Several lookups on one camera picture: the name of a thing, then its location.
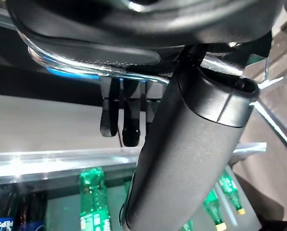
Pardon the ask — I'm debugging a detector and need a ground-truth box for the black five-finger left hand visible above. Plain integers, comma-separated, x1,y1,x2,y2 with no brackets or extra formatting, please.
6,0,287,231

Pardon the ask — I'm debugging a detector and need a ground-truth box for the chrome vertical pole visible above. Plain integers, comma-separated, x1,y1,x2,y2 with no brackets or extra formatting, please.
250,100,287,154

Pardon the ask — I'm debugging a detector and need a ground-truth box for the green soda bottle yellow cap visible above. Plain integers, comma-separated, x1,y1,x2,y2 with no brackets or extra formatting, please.
217,171,247,215
78,167,113,231
202,189,227,231
181,218,194,231

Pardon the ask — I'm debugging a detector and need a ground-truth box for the dark cola bottle blue label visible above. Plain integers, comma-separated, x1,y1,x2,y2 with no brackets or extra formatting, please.
0,185,16,231
17,192,48,231

